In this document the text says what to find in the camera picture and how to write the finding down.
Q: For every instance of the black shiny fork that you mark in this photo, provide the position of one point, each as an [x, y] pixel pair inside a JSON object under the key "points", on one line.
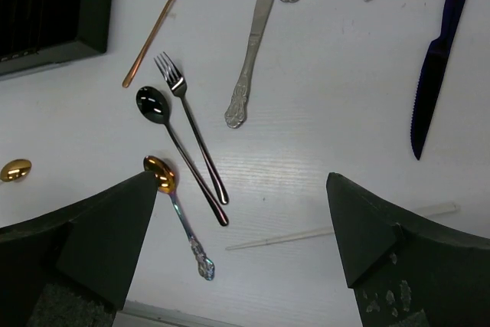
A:
{"points": [[178, 86]]}

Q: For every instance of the black shiny spoon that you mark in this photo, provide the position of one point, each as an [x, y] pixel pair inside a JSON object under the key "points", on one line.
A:
{"points": [[154, 107]]}

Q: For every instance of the white chopstick near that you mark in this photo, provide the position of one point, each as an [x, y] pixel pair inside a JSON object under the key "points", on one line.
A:
{"points": [[427, 211]]}

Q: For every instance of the copper rose gold fork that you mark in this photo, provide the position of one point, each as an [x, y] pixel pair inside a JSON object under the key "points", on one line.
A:
{"points": [[148, 42]]}

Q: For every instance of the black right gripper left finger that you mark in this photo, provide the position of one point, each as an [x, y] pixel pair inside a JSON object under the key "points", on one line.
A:
{"points": [[74, 266]]}

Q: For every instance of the silver ornate table knife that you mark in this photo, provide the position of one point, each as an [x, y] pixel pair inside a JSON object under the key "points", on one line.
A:
{"points": [[236, 113]]}

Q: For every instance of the rainbow iridescent ornate spoon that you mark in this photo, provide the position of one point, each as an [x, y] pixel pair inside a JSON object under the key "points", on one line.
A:
{"points": [[167, 184]]}

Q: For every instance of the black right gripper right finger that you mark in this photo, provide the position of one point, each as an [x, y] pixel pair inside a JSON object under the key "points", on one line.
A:
{"points": [[404, 269]]}

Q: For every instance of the dark blue serrated knife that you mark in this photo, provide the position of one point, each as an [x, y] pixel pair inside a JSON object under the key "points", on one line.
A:
{"points": [[432, 74]]}

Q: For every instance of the gold ornate spoon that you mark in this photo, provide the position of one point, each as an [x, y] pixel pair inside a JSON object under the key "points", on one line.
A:
{"points": [[15, 170]]}

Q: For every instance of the black cutlery organizer tray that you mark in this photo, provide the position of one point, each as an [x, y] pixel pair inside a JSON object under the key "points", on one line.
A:
{"points": [[40, 33]]}

